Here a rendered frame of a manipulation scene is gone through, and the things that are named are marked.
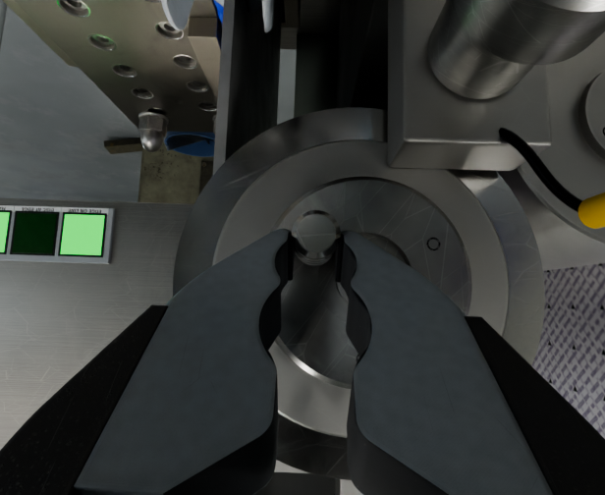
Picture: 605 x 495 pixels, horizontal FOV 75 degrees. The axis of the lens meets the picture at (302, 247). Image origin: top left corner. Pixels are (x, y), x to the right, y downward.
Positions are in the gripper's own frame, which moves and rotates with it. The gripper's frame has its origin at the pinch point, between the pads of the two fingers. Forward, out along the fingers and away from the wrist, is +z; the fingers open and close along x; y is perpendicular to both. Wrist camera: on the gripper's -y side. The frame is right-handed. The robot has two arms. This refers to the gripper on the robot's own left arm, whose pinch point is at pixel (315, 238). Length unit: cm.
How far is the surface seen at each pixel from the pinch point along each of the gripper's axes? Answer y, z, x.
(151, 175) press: 110, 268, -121
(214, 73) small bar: 0.0, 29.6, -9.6
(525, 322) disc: 4.3, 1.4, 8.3
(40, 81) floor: 40, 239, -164
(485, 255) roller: 2.1, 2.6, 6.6
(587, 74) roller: -3.6, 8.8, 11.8
